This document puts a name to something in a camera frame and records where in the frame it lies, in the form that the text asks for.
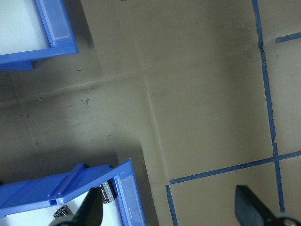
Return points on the blue plastic battery bin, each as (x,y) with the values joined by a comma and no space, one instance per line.
(35,190)

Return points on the blue plastic push-button bin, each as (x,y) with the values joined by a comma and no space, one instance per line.
(63,50)

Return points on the silver cylindrical battery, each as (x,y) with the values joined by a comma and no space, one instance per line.
(108,191)

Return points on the white foam bin liner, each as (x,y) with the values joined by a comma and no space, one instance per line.
(18,23)

